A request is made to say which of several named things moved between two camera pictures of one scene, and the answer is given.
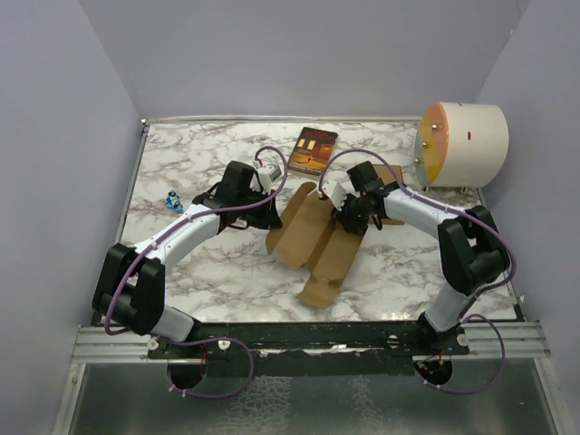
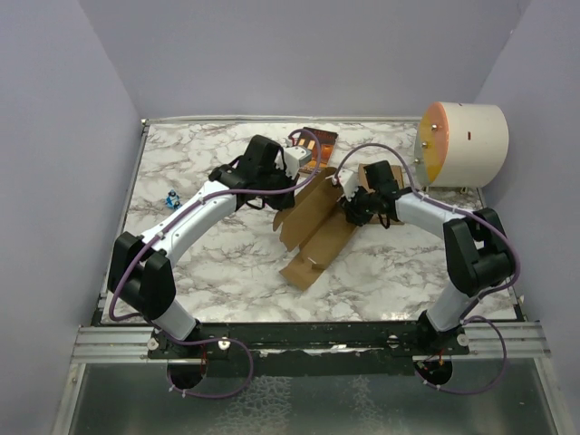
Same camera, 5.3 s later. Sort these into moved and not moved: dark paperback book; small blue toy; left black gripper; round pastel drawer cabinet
Moved: left black gripper
Not moved: small blue toy; dark paperback book; round pastel drawer cabinet
